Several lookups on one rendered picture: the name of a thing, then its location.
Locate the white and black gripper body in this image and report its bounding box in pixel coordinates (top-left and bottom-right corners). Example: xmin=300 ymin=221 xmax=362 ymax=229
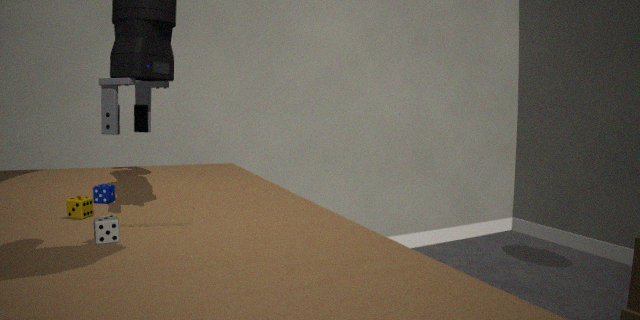
xmin=110 ymin=0 xmax=176 ymax=81

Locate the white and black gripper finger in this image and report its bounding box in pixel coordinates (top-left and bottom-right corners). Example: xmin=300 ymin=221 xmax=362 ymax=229
xmin=134 ymin=81 xmax=169 ymax=132
xmin=99 ymin=77 xmax=135 ymax=135

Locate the white die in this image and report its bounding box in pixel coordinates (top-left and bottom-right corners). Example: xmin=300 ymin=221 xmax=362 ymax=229
xmin=93 ymin=215 xmax=120 ymax=245

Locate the yellow die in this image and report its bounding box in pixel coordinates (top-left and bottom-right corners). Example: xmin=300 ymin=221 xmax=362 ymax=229
xmin=66 ymin=196 xmax=94 ymax=220

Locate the blue die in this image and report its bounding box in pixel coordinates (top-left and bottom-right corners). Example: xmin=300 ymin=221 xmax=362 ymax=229
xmin=93 ymin=184 xmax=115 ymax=204

